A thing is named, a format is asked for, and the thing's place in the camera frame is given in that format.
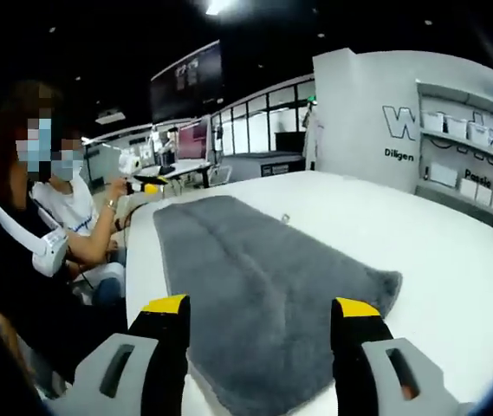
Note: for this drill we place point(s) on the black screen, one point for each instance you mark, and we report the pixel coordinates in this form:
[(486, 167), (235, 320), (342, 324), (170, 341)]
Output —
[(289, 141)]

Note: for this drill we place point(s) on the person's dark clothed torso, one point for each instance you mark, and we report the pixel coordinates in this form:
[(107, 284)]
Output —
[(16, 277)]

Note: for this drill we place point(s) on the white wearable neck device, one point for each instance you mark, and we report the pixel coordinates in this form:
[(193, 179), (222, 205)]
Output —
[(51, 251)]

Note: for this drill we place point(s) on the grey towel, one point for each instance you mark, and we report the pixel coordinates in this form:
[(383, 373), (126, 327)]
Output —
[(250, 281)]

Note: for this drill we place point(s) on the grey cabinet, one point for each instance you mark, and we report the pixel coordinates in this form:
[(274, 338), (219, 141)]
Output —
[(263, 164)]

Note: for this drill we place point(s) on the large dark overhead screen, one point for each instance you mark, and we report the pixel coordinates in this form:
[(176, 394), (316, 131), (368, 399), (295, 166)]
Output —
[(185, 82)]

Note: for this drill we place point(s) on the person's left hand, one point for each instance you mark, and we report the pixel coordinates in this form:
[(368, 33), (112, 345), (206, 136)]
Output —
[(118, 190)]

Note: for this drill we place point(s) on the pink monitor screen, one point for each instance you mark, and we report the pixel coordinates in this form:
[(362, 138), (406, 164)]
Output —
[(194, 141)]

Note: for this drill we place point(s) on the white wall shelf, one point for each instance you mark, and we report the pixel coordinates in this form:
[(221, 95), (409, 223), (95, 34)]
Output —
[(462, 147)]

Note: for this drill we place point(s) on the white background desk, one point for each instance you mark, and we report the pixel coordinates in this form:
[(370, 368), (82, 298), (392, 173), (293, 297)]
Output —
[(185, 167)]

